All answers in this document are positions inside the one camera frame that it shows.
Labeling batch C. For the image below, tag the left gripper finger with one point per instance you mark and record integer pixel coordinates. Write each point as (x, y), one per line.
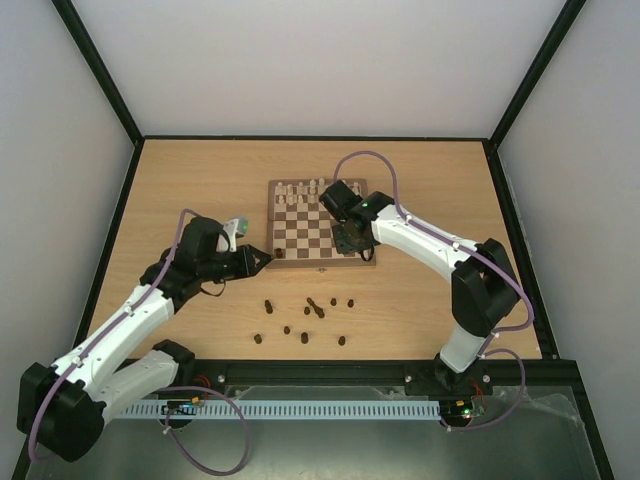
(251, 252)
(255, 265)

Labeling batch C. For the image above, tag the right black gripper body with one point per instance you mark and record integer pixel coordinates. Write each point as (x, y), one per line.
(345, 239)

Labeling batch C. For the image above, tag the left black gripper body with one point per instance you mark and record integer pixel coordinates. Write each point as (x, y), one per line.
(228, 271)

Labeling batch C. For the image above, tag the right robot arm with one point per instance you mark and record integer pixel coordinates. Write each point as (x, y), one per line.
(484, 289)

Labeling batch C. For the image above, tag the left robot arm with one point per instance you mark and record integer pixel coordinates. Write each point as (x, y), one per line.
(66, 405)

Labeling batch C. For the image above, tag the wooden chess board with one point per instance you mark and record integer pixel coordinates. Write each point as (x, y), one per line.
(304, 234)

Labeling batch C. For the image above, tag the white chess pieces row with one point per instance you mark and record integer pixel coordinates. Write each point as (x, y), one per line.
(298, 191)

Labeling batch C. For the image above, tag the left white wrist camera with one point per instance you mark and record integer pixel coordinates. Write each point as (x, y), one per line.
(232, 230)

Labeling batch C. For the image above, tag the black aluminium frame rail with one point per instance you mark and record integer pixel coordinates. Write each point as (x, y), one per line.
(416, 377)

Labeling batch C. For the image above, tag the light blue cable duct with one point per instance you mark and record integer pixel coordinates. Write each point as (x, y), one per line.
(421, 410)

